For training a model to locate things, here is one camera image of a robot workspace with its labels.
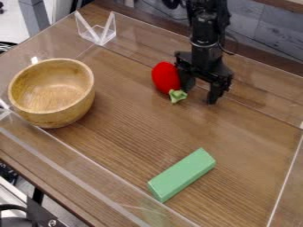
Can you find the grey table leg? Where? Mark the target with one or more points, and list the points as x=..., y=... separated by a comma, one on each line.
x=33, y=11

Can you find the red plush strawberry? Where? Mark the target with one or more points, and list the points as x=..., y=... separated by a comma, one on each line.
x=167, y=82

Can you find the black clamp bracket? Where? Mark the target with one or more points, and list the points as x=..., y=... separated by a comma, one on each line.
x=41, y=216

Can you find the clear acrylic corner bracket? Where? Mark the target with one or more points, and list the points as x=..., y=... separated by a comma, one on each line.
x=96, y=34

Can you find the wooden bowl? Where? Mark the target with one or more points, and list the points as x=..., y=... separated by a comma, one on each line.
x=52, y=92

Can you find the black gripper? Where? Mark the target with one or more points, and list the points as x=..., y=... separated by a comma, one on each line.
x=203, y=63

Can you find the green rectangular block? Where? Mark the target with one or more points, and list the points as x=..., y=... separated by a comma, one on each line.
x=180, y=174

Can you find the clear acrylic enclosure wall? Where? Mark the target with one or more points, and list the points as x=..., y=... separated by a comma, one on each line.
x=89, y=191

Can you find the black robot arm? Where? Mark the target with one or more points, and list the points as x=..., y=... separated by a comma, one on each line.
x=208, y=19

